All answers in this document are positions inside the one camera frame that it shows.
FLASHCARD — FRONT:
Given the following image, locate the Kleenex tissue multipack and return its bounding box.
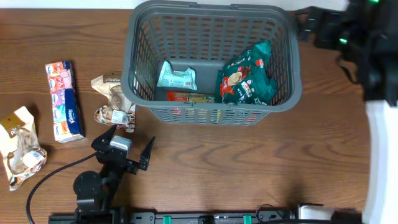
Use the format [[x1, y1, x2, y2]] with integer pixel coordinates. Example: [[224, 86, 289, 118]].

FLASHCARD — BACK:
[[45, 60, 85, 143]]

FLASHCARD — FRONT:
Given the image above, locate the beige mushroom snack bag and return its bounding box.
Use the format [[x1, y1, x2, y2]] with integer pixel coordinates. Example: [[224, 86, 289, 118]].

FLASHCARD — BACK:
[[91, 71, 136, 133]]

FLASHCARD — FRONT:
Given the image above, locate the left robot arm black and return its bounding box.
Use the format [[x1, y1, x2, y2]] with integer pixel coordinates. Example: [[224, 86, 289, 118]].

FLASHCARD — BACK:
[[73, 125, 155, 213]]

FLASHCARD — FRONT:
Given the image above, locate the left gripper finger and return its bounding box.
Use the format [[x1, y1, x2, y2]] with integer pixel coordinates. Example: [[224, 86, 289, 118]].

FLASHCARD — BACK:
[[139, 136, 155, 170], [91, 125, 117, 150]]

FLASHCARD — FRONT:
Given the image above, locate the grey plastic basket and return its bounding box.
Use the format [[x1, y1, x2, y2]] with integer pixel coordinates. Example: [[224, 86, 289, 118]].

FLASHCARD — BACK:
[[121, 1, 302, 126]]

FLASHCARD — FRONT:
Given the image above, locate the orange red noodle packet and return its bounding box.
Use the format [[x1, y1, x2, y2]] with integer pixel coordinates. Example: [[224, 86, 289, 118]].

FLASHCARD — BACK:
[[166, 91, 215, 103]]

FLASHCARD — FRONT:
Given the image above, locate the light teal small packet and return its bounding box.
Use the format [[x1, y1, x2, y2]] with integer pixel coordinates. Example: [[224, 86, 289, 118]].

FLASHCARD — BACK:
[[157, 61, 197, 91]]

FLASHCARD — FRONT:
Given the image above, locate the green Nescafe coffee bag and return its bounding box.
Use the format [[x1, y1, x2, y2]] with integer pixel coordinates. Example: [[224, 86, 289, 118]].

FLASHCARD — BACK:
[[215, 40, 277, 105]]

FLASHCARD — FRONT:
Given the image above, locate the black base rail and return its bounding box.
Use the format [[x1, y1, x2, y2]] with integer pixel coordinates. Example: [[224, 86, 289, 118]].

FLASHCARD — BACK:
[[48, 208, 361, 224]]

